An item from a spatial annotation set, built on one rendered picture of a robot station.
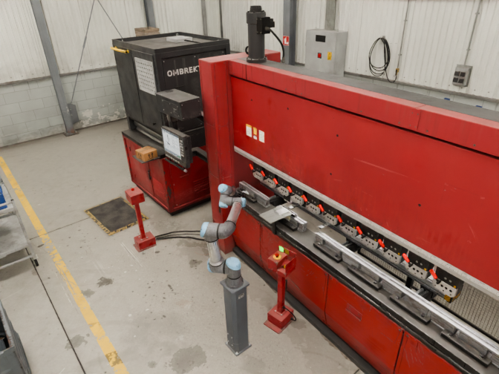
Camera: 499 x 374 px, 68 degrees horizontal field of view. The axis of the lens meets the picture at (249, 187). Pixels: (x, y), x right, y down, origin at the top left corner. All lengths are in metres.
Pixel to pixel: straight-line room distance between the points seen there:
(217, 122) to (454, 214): 2.37
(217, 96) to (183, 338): 2.36
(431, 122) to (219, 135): 2.23
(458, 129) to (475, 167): 0.22
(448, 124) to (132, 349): 3.19
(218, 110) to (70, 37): 5.95
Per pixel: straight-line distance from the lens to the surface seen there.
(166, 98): 3.98
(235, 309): 3.28
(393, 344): 3.20
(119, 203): 6.08
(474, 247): 2.52
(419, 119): 2.40
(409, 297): 3.01
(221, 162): 4.05
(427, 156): 2.45
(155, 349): 3.87
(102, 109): 9.75
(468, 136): 2.29
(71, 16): 9.34
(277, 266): 3.40
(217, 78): 3.77
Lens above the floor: 2.97
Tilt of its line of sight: 29 degrees down
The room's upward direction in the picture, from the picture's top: 2 degrees counter-clockwise
